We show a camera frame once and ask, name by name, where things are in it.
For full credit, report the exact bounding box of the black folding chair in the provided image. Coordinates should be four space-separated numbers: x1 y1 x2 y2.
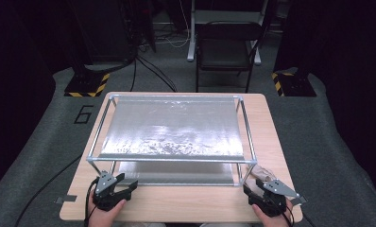
195 21 265 94

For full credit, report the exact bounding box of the left hand-held gripper black cable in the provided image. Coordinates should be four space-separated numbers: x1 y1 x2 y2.
83 178 100 227

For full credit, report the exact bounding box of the long black floor cable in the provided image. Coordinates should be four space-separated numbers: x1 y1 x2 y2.
14 153 83 227

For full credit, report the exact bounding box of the dark cabinet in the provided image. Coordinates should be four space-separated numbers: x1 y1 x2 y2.
71 0 138 64

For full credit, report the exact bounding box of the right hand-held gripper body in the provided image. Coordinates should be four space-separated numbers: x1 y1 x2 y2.
248 179 300 218

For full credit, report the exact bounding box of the white floor cable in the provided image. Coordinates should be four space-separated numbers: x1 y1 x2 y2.
154 0 192 49

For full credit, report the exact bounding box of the right hand-held gripper black cable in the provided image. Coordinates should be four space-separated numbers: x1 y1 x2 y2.
279 201 296 227

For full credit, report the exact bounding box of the silver two-tier fabric rack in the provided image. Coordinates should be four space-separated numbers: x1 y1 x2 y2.
86 94 258 187

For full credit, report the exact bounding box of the person's right hand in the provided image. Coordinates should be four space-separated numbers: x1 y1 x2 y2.
252 200 295 227

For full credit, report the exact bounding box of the person's left hand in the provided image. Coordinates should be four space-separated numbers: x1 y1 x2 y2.
87 198 128 227

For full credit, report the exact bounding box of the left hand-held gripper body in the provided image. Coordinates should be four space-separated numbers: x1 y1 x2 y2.
92 171 132 212

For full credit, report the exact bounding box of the bundle of black floor cables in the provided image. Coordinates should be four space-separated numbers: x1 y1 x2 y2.
128 55 179 93

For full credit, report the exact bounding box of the hand-held gripper black cable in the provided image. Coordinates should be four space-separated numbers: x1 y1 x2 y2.
83 178 100 227
279 201 296 227

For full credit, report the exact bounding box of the black yellow striped stand base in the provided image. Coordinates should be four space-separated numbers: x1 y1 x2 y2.
63 70 111 98
270 69 317 97

